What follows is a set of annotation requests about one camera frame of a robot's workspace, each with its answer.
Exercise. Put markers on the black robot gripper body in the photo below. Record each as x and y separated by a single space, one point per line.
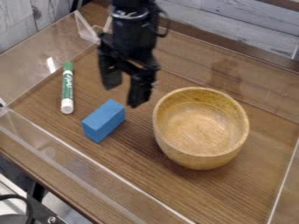
132 39

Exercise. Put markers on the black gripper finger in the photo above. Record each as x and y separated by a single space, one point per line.
110 72
143 78

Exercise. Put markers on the blue foam block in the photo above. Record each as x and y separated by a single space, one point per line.
103 120

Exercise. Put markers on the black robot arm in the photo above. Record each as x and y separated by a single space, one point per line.
134 5

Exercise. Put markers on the brown wooden bowl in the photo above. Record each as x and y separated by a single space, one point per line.
200 127

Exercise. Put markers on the green dry-erase marker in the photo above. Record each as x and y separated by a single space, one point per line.
67 89

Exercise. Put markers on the clear acrylic tray wall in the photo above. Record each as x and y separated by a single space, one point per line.
122 181

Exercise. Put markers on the black metal table bracket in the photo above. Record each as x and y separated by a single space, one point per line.
42 214

